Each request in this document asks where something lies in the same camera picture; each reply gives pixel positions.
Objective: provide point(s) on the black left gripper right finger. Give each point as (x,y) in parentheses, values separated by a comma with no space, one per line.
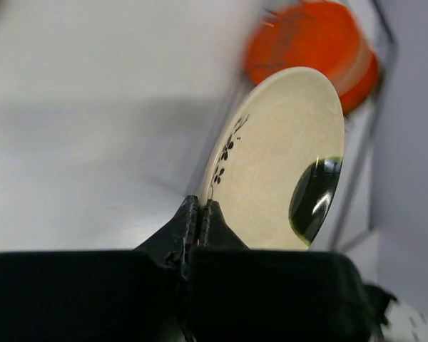
(240,294)

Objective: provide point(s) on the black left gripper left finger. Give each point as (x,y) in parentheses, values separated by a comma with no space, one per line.
(105,295)

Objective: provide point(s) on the cream plate with flowers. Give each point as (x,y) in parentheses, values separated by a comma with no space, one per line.
(275,167)

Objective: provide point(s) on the orange plate end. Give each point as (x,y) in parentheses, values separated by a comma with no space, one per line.
(323,35)

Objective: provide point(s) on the grey wire dish rack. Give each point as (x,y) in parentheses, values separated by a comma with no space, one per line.
(358,127)

